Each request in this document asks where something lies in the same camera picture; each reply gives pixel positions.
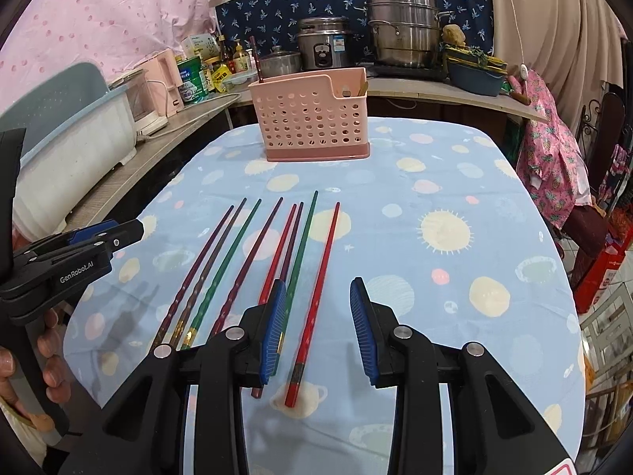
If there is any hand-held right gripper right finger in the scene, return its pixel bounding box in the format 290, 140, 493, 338
349, 277, 577, 475

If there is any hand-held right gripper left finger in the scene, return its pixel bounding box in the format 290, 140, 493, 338
64, 278, 288, 475

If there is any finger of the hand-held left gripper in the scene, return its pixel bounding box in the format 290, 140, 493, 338
30, 228, 110, 256
15, 220, 145, 268

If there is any red chopstick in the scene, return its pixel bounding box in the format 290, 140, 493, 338
257, 203, 297, 305
284, 202, 342, 407

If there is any maroon chopstick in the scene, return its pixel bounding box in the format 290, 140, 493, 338
210, 197, 284, 340
248, 36, 264, 84
250, 202, 304, 399
154, 205, 235, 347
169, 198, 247, 351

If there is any green chopstick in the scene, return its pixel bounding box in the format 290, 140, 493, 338
272, 191, 318, 374
182, 199, 262, 352

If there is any pink perforated utensil basket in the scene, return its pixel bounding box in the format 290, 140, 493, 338
247, 66, 371, 162

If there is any person's left hand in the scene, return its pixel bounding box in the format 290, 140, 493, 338
0, 309, 75, 431

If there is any wooden kitchen counter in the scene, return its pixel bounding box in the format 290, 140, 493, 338
64, 74, 555, 233

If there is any white plastic tub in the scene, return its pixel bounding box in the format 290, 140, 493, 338
0, 62, 140, 238

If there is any pink kitchen appliance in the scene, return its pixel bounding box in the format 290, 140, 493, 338
141, 49, 184, 118

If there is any blue planet print tablecloth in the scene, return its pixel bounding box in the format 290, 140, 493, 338
62, 116, 587, 475

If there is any green tin can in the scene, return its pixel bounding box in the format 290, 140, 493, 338
177, 56, 208, 105

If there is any yellow packet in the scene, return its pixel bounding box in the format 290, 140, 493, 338
212, 64, 235, 92

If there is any white green carton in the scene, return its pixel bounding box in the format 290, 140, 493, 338
180, 34, 218, 60

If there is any pink dotted cloth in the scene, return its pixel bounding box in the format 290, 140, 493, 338
0, 0, 233, 110

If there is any small steel pot with lid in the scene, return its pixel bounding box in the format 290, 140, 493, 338
257, 46, 302, 79

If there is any dark brown cloth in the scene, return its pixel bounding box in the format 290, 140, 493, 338
559, 203, 614, 288

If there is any red cardboard box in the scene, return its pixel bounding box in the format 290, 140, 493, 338
574, 237, 633, 315

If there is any pink floral garment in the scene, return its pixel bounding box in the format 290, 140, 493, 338
514, 69, 594, 231

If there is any black induction cooktop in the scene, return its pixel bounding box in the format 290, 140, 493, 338
368, 62, 448, 80

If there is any steel rice cooker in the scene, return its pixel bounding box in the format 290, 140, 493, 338
296, 16, 353, 71

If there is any navy leaf print cloth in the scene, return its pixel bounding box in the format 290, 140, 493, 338
215, 0, 495, 60

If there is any blue plastic basin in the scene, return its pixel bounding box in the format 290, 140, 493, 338
445, 59, 508, 97

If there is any yellow green cleaning cloth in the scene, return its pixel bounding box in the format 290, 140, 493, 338
442, 44, 508, 72

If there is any large steel steamer pot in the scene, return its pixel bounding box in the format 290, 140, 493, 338
366, 0, 456, 69

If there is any black iron chair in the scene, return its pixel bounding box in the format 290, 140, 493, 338
578, 91, 633, 209

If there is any beige curtain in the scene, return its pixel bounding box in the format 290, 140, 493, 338
445, 0, 629, 159

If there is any white plastic frame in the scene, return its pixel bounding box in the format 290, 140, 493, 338
581, 287, 633, 372

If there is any white pull cord switch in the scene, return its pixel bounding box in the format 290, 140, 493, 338
502, 0, 531, 79

